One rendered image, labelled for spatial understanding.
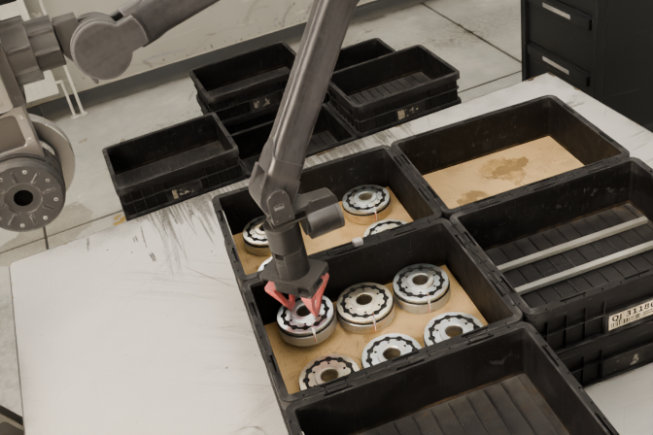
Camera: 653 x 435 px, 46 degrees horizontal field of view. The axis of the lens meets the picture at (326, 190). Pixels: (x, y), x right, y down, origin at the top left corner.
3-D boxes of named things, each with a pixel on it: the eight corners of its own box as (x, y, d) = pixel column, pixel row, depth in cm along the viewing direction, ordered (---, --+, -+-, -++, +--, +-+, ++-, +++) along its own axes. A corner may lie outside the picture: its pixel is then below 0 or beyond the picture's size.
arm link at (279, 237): (257, 214, 126) (268, 231, 121) (295, 198, 127) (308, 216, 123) (266, 246, 130) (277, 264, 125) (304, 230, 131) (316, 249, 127)
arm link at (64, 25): (39, 20, 105) (40, 27, 101) (113, 0, 108) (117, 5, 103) (63, 84, 109) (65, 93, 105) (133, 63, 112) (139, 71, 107)
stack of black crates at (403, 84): (371, 217, 279) (355, 108, 254) (339, 179, 303) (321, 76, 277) (468, 181, 288) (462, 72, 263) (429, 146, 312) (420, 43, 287)
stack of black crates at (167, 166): (156, 300, 260) (115, 191, 235) (140, 251, 284) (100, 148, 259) (267, 257, 269) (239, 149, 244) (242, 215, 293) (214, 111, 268)
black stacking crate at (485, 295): (296, 454, 120) (283, 406, 114) (255, 330, 145) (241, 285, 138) (527, 370, 127) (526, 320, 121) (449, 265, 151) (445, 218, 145)
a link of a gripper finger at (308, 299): (302, 295, 140) (292, 256, 134) (337, 304, 136) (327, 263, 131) (283, 321, 135) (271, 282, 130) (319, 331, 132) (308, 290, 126)
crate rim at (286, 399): (285, 416, 115) (282, 405, 114) (242, 292, 139) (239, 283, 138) (527, 328, 121) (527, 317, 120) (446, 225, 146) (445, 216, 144)
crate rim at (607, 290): (528, 328, 121) (528, 317, 120) (446, 225, 146) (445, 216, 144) (745, 250, 128) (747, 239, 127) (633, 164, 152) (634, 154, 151)
